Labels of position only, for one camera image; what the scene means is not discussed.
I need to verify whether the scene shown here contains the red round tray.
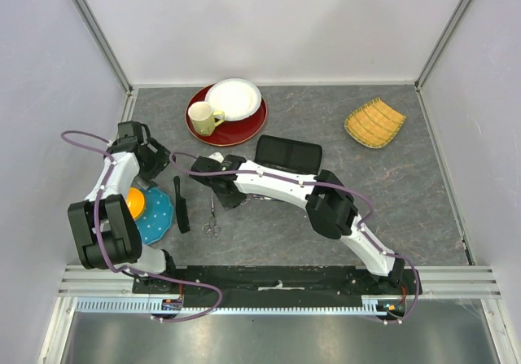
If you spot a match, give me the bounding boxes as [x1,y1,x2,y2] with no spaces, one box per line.
[185,85,268,147]

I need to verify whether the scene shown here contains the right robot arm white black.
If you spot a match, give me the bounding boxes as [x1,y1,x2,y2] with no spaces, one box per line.
[190,155,409,294]

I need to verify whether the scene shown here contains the grey slotted cable duct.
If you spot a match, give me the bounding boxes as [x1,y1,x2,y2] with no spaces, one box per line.
[75,297,387,316]

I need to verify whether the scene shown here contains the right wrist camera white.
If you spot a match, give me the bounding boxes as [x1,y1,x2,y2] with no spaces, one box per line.
[208,151,225,164]

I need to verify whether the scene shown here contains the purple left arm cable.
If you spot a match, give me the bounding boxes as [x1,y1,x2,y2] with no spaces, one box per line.
[59,129,224,323]

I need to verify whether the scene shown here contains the yellow woven bamboo basket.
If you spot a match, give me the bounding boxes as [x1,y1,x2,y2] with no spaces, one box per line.
[344,98,406,149]

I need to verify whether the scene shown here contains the black zip tool case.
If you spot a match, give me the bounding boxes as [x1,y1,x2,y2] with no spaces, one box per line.
[253,135,322,175]

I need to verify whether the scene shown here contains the orange small bowl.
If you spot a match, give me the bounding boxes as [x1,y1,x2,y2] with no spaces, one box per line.
[125,187,146,220]

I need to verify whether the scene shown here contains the white paper plate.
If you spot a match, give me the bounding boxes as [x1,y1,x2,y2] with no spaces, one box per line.
[205,78,262,121]

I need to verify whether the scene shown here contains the pale yellow mug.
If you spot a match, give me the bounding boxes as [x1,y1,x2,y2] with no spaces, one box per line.
[187,101,225,137]

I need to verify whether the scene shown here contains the black handled comb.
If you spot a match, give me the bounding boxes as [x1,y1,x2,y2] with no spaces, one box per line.
[173,176,190,234]

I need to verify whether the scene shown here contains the blue dotted plate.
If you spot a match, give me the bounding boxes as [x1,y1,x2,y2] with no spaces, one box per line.
[135,187,175,245]

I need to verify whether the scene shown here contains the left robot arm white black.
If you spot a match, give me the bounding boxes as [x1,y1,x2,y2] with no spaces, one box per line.
[61,121,179,293]

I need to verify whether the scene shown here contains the silver hair scissors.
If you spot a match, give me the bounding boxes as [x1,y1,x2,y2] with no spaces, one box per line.
[201,192,221,236]

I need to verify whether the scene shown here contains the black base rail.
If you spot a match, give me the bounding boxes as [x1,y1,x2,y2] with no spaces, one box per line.
[132,264,424,309]

